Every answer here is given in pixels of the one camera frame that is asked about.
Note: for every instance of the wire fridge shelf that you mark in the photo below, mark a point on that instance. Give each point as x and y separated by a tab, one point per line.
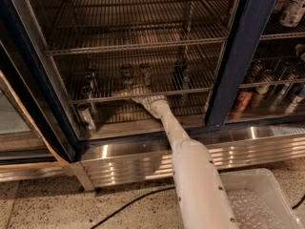
90	26
201	60

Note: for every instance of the silver can right compartment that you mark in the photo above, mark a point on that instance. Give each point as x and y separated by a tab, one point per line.
259	94

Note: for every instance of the silver can front left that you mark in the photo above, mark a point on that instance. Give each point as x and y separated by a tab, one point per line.
85	115

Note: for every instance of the open glass fridge door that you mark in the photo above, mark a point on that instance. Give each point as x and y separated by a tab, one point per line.
26	134

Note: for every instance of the red can right compartment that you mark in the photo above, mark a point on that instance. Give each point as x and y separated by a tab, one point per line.
241	102

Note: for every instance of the can rear behind 7up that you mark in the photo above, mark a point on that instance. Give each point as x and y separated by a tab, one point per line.
126	70

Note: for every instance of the clear plastic bin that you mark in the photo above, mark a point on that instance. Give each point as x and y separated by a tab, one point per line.
258	201

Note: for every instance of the white bottle upper right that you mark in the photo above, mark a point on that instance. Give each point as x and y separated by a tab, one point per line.
292	13

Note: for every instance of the blue white can far right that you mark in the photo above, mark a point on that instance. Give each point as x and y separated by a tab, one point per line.
295	99

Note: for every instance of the dark blue can rear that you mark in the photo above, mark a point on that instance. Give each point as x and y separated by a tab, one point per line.
181	77

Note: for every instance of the silver can middle rear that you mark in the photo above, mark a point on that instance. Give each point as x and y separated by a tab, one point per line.
145	70

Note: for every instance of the silver can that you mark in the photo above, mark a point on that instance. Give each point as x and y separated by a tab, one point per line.
85	115
145	70

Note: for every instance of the lower wire fridge shelf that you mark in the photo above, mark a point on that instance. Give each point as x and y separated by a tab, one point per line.
201	60

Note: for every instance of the dark blue fridge door frame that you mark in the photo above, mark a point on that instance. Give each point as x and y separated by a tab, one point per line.
249	23

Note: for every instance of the upper wire fridge shelf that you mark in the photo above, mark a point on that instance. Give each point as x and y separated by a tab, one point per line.
90	26

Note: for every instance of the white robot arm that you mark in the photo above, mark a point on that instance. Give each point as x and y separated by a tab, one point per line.
202	199

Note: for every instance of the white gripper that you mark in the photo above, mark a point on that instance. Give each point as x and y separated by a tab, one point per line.
149	101

